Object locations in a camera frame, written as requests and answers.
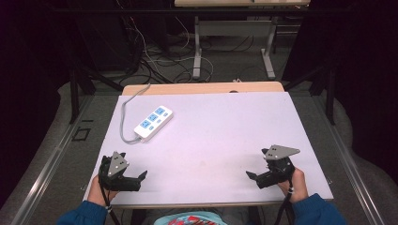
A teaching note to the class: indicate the black metal stand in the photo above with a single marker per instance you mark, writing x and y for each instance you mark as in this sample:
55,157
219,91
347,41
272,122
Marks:
74,93
329,93

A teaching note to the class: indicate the person's left hand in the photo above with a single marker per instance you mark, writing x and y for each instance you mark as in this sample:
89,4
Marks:
97,193

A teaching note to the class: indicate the black curtain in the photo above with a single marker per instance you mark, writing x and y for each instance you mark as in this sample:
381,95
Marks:
366,78
28,78

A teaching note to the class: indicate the grey metal frame table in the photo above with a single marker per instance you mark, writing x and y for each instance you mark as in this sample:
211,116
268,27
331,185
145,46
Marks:
233,28

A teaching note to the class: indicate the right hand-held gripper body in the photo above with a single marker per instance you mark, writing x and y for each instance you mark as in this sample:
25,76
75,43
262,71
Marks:
280,170

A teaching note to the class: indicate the aluminium floor rail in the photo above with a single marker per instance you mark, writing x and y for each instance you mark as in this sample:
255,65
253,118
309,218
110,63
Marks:
47,175
353,175

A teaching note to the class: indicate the person's patterned light blue clothing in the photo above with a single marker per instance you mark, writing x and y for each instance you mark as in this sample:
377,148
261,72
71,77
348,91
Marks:
191,218

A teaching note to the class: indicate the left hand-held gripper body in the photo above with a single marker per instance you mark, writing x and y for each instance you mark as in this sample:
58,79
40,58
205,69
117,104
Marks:
116,164

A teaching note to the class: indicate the white board table cover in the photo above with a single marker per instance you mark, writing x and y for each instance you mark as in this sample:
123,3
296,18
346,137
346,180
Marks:
212,143

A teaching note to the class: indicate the white power strip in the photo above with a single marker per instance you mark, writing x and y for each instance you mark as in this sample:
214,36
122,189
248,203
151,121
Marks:
153,123

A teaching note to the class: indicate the person's right hand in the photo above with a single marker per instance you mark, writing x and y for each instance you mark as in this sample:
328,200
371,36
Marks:
298,187

